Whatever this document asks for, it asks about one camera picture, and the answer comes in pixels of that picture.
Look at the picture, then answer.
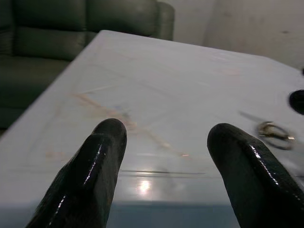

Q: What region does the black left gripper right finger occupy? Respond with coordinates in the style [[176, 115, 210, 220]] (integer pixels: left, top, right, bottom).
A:
[[207, 123, 304, 228]]

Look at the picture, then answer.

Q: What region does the black round object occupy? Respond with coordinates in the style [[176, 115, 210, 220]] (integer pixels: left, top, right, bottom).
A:
[[288, 89, 304, 112]]

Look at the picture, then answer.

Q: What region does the metal key ring with keys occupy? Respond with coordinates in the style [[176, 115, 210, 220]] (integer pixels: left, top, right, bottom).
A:
[[239, 111, 296, 151]]

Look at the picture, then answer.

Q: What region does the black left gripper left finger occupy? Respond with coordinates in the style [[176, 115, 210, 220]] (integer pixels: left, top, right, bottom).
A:
[[25, 118, 128, 228]]

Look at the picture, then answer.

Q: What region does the green leather sofa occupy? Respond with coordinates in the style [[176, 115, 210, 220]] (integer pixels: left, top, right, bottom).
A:
[[0, 0, 175, 133]]

